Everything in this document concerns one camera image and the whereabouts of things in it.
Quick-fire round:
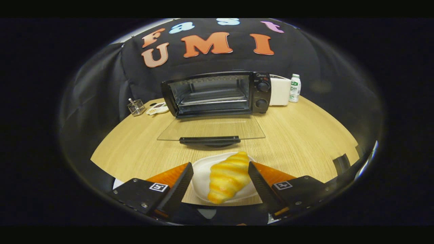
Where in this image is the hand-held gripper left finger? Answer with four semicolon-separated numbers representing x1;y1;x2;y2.
108;162;194;221

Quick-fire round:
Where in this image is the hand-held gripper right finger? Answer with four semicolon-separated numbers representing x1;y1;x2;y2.
248;161;334;220

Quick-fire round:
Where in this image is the yellow croissant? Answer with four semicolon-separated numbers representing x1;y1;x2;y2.
208;151;251;204

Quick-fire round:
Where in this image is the black toaster oven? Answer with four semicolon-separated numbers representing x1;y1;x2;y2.
157;70;272;148

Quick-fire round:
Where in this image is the white oval plate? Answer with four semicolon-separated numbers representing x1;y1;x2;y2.
192;152;259;203

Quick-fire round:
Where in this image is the dark chair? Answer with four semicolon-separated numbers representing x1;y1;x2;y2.
332;154;351;175

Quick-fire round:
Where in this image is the small white sauce dish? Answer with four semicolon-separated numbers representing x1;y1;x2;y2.
146;102;169;116

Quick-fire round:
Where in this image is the white box appliance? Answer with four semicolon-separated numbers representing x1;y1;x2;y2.
270;75;291;106

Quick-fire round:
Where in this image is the small white drink bottle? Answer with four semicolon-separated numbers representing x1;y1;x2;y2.
289;74;301;103

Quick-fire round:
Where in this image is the black backdrop cloth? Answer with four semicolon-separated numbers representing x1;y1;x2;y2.
59;18;383;190

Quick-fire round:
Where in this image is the wire mesh utensil holder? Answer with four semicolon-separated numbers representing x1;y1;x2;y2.
127;98;146;117

